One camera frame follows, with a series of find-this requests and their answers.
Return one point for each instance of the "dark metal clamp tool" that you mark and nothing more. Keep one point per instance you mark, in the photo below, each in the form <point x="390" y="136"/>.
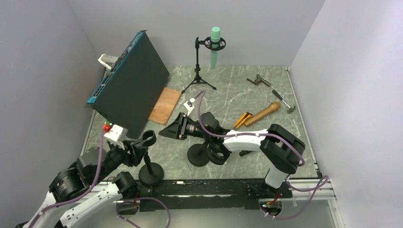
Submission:
<point x="259" y="80"/>

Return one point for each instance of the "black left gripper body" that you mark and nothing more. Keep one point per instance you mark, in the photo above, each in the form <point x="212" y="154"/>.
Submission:
<point x="121" y="154"/>

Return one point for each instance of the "wooden board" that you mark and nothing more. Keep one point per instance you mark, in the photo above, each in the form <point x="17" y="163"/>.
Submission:
<point x="164" y="106"/>

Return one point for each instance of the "white power strip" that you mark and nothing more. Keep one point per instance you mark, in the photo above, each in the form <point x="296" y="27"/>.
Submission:
<point x="108" y="61"/>

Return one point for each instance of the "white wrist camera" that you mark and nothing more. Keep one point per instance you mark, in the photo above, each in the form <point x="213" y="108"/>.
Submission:
<point x="115" y="134"/>
<point x="189" y="105"/>

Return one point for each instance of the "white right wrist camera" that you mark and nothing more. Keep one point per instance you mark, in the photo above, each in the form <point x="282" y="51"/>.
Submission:
<point x="189" y="105"/>

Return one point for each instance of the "black shock-mount desk stand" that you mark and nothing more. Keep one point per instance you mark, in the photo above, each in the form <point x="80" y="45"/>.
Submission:
<point x="201" y="154"/>

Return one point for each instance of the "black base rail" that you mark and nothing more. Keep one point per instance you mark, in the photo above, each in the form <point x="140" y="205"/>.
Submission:
<point x="208" y="194"/>

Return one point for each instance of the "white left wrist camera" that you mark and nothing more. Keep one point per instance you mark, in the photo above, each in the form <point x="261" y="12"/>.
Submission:
<point x="115" y="134"/>

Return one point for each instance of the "mint green microphone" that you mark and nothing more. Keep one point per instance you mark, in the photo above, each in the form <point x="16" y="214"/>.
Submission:
<point x="215" y="39"/>

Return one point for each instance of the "black clip desk mic stand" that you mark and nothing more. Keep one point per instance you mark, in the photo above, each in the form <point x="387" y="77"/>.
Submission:
<point x="151" y="174"/>

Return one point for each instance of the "black tripod mic stand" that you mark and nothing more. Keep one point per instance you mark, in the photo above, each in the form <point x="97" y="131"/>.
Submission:
<point x="198" y="79"/>

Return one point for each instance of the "black microphone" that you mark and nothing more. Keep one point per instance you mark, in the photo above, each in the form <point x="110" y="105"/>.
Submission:
<point x="243" y="153"/>

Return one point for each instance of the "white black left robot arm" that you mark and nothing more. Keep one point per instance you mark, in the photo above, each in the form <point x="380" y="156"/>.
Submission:
<point x="78" y="180"/>

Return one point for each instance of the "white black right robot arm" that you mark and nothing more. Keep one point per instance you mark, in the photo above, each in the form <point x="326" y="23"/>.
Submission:
<point x="283" y="149"/>

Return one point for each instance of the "small metal hammer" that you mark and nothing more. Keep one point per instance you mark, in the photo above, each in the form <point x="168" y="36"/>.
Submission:
<point x="290" y="108"/>

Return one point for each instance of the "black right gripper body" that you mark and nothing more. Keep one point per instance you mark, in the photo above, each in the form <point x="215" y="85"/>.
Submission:
<point x="193" y="128"/>

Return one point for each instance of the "blue black network switch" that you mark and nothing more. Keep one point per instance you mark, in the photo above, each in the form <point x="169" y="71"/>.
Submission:
<point x="131" y="88"/>

